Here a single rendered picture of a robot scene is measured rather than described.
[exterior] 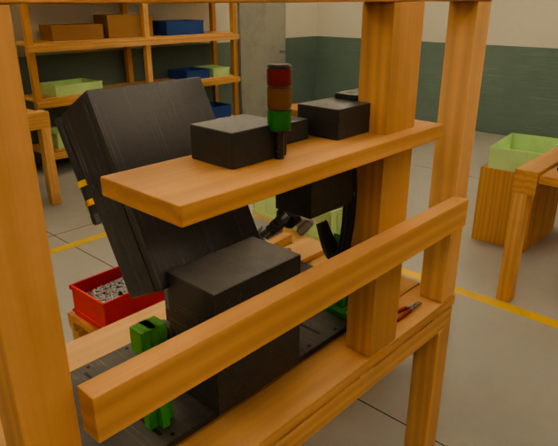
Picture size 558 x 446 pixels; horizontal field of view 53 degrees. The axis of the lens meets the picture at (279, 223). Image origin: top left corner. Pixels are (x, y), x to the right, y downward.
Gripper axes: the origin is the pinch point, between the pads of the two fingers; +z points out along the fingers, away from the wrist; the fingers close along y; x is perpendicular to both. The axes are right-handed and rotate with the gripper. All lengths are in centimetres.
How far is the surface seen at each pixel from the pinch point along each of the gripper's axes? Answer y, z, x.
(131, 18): -379, -295, -340
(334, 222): -60, -72, 9
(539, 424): -66, -92, 143
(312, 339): -6.9, 5.3, 33.5
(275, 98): 61, 14, -15
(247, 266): 21.7, 22.3, 6.0
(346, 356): -0.9, 3.4, 43.3
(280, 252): 19.7, 11.0, 8.3
